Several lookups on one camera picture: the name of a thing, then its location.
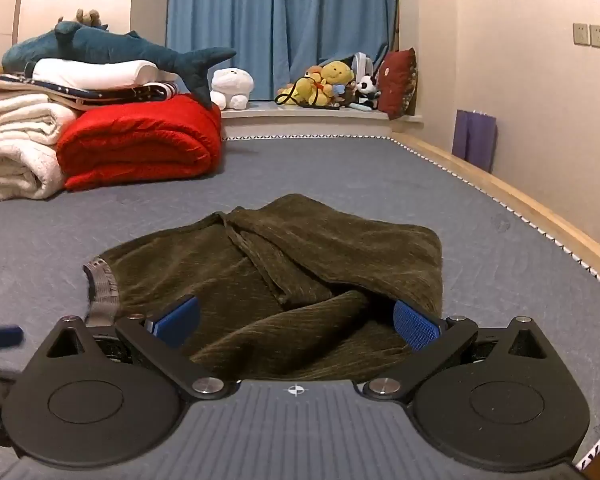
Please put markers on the navy patterned blanket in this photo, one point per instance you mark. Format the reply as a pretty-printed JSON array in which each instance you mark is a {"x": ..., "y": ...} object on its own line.
[{"x": 130, "y": 92}]

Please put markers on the cream folded blanket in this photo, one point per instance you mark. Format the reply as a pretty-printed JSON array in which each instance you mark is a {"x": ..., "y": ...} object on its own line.
[{"x": 15, "y": 150}]

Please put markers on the purple paper bag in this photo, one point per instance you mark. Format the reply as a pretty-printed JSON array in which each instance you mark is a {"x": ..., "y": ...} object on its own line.
[{"x": 475, "y": 140}]

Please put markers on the red cushion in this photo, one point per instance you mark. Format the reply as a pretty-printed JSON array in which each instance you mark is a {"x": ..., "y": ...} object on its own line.
[{"x": 397, "y": 82}]

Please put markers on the olive green pants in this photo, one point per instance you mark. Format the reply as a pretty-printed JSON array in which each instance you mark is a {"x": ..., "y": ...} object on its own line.
[{"x": 290, "y": 260}]

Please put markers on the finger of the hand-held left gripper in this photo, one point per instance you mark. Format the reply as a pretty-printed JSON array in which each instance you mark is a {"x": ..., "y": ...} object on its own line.
[{"x": 0, "y": 338}]

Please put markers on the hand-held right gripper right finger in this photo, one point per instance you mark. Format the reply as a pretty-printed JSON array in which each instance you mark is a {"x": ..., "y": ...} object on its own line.
[{"x": 415, "y": 325}]

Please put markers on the white plush toy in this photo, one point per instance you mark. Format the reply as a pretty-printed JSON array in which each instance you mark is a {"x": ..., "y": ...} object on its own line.
[{"x": 232, "y": 85}]

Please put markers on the blue curtain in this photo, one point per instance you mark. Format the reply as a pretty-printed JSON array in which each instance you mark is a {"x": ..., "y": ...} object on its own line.
[{"x": 280, "y": 20}]

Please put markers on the white pillow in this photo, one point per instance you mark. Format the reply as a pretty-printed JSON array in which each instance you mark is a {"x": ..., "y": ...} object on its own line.
[{"x": 90, "y": 74}]

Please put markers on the yellow plush toy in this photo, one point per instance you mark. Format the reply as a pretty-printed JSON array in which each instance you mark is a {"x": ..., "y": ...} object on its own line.
[{"x": 305, "y": 94}]

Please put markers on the orange plush toy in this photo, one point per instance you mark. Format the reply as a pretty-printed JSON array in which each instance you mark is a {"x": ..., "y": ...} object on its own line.
[{"x": 315, "y": 74}]

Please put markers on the grey mattress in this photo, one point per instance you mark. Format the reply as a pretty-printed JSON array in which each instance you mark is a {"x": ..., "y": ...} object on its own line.
[{"x": 380, "y": 185}]

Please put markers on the wall socket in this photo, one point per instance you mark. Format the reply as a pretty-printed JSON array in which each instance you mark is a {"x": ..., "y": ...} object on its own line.
[
  {"x": 581, "y": 34},
  {"x": 599, "y": 37}
]

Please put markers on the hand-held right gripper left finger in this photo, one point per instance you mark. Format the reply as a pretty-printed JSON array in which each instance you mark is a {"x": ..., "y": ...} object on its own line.
[{"x": 177, "y": 320}]

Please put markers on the red folded quilt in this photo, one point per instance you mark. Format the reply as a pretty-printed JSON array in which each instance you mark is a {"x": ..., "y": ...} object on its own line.
[{"x": 140, "y": 140}]

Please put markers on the panda plush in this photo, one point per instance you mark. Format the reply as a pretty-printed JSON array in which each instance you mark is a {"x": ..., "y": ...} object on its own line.
[{"x": 366, "y": 86}]

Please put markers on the wooden bed frame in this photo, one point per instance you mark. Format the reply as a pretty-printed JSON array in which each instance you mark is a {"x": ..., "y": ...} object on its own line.
[{"x": 530, "y": 205}]

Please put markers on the blue shark plush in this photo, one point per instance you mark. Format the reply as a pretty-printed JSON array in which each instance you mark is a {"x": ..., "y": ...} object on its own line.
[{"x": 105, "y": 45}]

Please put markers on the brown plush toy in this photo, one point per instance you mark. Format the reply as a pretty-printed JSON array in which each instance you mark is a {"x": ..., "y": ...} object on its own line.
[{"x": 91, "y": 17}]

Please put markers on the white window sill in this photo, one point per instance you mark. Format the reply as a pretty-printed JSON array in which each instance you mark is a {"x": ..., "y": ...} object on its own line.
[{"x": 290, "y": 115}]

